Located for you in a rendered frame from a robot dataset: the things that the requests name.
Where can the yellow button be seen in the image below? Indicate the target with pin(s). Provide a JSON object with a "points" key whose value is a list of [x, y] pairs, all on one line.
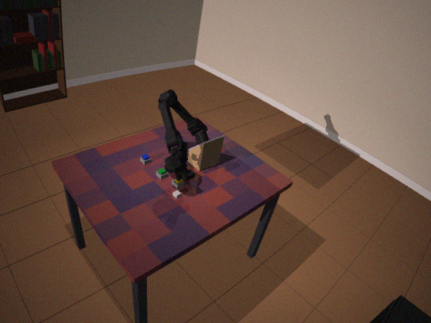
{"points": [[178, 184]]}

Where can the white cube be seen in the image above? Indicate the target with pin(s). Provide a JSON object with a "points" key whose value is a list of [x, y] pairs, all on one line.
{"points": [[176, 194]]}

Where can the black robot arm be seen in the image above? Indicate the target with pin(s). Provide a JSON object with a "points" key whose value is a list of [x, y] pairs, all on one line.
{"points": [[173, 138]]}

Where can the green button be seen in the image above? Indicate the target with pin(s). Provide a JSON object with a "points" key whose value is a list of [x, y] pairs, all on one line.
{"points": [[162, 173]]}

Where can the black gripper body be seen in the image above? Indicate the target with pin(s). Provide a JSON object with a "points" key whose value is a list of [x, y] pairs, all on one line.
{"points": [[185, 174]]}

